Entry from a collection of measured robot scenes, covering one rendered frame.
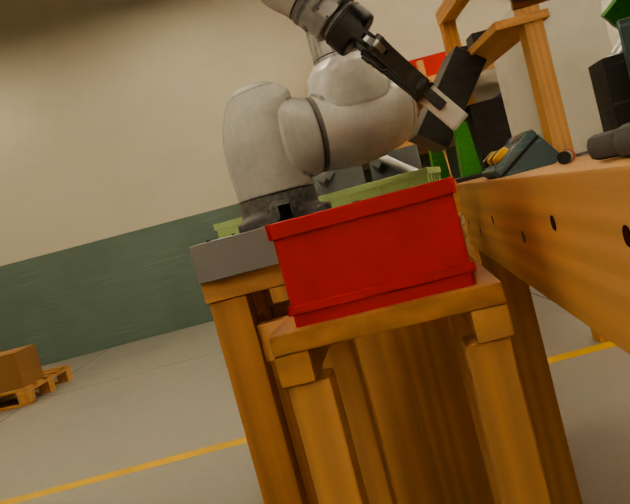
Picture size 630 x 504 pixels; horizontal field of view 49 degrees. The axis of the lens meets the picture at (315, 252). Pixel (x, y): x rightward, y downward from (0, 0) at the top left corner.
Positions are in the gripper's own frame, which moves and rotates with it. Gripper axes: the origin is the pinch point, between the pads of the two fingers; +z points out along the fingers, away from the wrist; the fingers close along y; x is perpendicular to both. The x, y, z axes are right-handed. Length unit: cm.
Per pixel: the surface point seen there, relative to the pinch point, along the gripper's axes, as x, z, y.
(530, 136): 4.5, 12.2, 2.3
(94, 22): -86, -383, -663
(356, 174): -17, -10, -105
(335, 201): -26, -8, -79
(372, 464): -48, 27, 3
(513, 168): -0.5, 13.4, 2.3
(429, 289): -19.7, 12.4, 29.2
